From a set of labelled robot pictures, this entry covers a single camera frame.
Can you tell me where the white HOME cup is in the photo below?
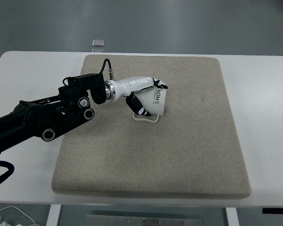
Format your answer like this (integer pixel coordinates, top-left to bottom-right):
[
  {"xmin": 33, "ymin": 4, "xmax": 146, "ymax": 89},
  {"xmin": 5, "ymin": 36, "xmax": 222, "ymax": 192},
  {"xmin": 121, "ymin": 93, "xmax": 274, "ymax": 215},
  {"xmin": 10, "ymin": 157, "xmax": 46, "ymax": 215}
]
[{"xmin": 133, "ymin": 88, "xmax": 167, "ymax": 123}]

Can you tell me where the metal floor plate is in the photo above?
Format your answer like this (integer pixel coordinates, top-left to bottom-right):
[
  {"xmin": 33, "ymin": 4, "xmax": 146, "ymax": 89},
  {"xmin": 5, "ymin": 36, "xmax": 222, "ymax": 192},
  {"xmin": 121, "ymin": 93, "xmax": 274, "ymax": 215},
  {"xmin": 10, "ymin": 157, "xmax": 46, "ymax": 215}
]
[
  {"xmin": 92, "ymin": 48, "xmax": 104, "ymax": 53},
  {"xmin": 92, "ymin": 39, "xmax": 105, "ymax": 47}
]

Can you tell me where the metal floor plate upper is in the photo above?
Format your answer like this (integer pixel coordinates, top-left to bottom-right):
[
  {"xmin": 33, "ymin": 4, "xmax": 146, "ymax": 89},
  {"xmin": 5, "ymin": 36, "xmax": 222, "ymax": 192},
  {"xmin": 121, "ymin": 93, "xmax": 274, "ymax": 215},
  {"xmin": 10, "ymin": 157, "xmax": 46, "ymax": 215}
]
[{"xmin": 92, "ymin": 39, "xmax": 105, "ymax": 47}]

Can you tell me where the black table control panel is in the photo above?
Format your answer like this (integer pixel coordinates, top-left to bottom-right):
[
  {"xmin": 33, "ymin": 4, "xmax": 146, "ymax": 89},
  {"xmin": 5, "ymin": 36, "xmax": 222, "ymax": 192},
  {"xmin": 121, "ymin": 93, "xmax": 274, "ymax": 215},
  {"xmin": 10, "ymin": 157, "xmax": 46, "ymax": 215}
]
[{"xmin": 262, "ymin": 208, "xmax": 283, "ymax": 214}]

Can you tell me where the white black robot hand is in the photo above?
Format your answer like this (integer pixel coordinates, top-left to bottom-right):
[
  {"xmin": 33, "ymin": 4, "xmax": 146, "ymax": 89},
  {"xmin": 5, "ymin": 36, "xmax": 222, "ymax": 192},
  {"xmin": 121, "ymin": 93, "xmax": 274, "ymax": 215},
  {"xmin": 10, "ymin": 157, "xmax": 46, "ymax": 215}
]
[{"xmin": 104, "ymin": 76, "xmax": 168, "ymax": 116}]

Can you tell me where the white cable on floor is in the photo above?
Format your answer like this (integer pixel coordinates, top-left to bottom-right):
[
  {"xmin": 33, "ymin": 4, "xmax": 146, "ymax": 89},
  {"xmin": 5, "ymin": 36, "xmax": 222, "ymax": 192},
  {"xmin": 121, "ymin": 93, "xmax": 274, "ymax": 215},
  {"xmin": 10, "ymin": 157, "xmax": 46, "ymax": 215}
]
[{"xmin": 0, "ymin": 205, "xmax": 38, "ymax": 226}]

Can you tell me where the white table leg left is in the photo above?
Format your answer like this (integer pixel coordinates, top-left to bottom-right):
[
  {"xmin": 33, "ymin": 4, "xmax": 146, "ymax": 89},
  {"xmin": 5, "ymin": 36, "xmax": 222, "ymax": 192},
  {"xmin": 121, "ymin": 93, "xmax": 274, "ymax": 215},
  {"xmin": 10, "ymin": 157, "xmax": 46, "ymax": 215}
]
[{"xmin": 46, "ymin": 204, "xmax": 62, "ymax": 226}]

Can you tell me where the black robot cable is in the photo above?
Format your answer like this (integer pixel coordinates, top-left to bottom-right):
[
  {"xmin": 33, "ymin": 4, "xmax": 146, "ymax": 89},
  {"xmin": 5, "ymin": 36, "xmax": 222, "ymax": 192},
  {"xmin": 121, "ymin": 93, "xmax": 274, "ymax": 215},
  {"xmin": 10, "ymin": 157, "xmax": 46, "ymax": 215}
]
[{"xmin": 100, "ymin": 58, "xmax": 116, "ymax": 81}]

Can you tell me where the white table leg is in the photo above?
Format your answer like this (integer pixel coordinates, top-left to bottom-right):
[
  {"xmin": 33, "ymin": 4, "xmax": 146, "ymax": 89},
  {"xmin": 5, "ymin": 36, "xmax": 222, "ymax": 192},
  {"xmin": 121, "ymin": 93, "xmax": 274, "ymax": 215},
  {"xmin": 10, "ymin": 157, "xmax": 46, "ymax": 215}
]
[
  {"xmin": 46, "ymin": 204, "xmax": 62, "ymax": 226},
  {"xmin": 225, "ymin": 207, "xmax": 240, "ymax": 226}
]

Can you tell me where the white table leg right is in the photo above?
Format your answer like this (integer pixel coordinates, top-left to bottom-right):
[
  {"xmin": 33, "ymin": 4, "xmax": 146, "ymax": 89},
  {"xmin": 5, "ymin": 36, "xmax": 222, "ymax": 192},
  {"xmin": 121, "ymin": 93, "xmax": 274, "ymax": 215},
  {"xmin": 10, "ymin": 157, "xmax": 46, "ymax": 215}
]
[{"xmin": 225, "ymin": 207, "xmax": 240, "ymax": 226}]

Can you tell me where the beige felt mat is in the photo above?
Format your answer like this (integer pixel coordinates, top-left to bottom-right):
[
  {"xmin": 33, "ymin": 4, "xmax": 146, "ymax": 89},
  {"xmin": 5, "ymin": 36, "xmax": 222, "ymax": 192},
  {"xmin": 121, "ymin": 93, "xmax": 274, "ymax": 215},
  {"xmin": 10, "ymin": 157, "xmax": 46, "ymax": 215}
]
[{"xmin": 51, "ymin": 55, "xmax": 251, "ymax": 199}]

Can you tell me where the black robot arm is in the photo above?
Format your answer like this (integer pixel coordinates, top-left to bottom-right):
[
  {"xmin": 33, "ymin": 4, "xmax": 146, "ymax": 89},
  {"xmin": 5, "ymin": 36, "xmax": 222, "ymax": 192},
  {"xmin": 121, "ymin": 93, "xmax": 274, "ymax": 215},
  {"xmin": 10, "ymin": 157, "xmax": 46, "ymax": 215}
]
[{"xmin": 0, "ymin": 73, "xmax": 106, "ymax": 154}]

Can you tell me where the grey metal base plate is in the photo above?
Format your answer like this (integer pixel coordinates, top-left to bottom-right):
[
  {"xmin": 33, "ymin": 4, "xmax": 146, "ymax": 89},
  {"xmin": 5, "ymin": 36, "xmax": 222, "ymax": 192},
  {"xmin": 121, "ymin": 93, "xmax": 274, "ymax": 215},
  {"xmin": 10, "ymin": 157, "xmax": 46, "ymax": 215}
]
[{"xmin": 86, "ymin": 215, "xmax": 203, "ymax": 226}]

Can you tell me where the metal floor plate lower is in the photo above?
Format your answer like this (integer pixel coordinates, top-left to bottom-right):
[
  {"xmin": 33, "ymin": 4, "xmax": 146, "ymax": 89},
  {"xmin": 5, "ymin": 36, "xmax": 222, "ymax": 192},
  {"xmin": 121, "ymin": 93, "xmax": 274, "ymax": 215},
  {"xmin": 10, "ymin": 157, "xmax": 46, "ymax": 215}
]
[{"xmin": 92, "ymin": 48, "xmax": 104, "ymax": 53}]

